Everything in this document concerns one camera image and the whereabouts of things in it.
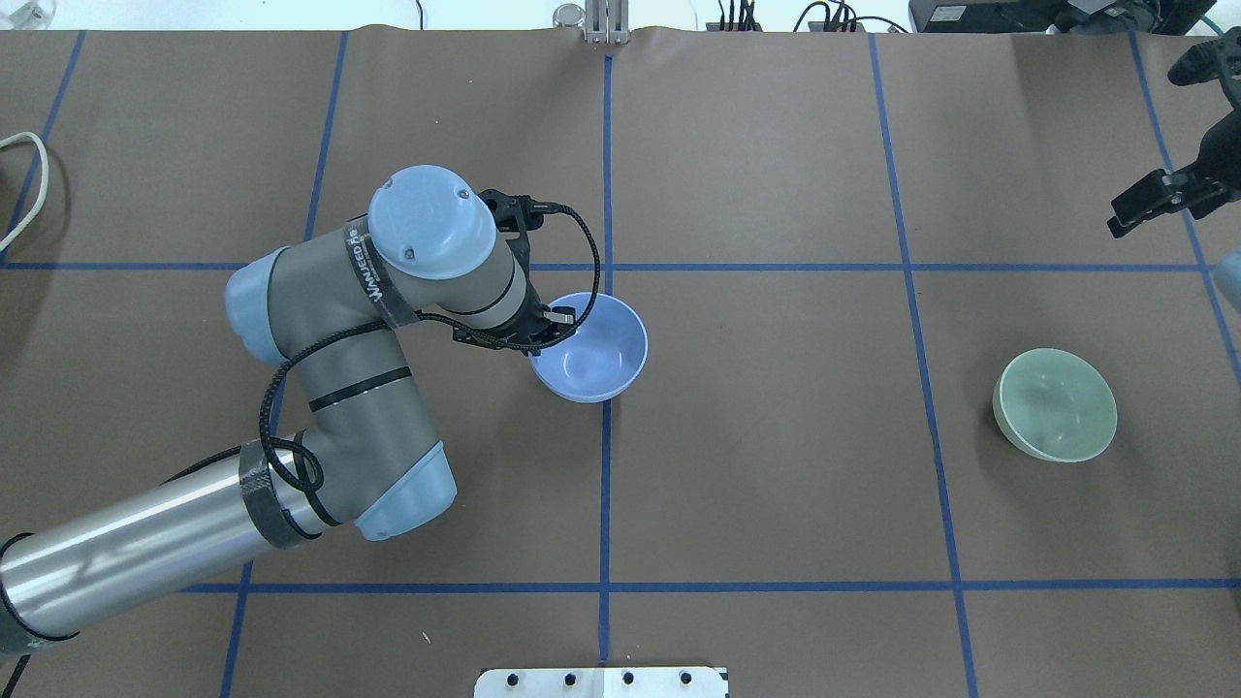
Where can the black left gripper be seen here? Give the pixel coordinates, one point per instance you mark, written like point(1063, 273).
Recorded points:
point(533, 330)

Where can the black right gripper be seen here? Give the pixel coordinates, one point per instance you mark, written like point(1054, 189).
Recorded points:
point(1214, 153)

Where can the blue bowl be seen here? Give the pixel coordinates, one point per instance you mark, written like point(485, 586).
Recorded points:
point(601, 360)

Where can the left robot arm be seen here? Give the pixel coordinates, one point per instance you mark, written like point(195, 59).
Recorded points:
point(343, 435)

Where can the green bowl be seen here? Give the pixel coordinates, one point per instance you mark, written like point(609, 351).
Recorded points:
point(1054, 406)

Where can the aluminium camera mount post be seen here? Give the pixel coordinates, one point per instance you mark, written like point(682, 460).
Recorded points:
point(606, 22)

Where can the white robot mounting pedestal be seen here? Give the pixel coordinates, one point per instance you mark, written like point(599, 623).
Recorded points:
point(658, 681)

